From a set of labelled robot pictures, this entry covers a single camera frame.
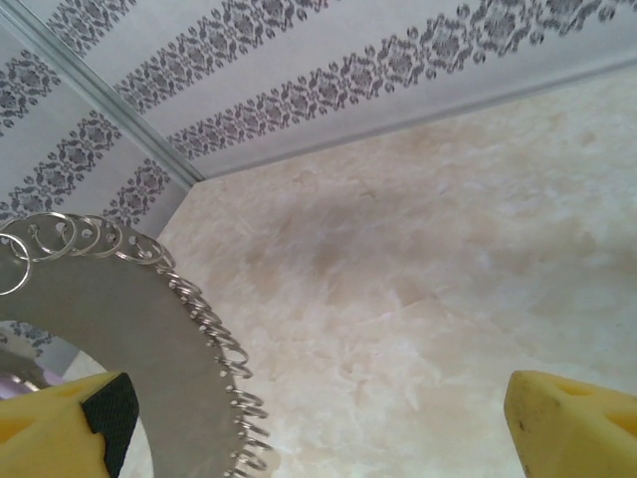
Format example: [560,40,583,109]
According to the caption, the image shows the aluminium left corner post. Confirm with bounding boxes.
[0,4,208,186]

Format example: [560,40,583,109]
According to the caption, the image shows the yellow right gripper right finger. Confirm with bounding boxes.
[503,368,637,478]

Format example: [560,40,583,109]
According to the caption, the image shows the metal plate with split rings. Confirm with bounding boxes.
[0,211,275,478]

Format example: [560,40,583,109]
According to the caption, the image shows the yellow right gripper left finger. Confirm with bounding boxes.
[0,370,140,478]

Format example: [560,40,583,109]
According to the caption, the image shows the aluminium wall base strip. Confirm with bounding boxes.
[191,47,637,186]

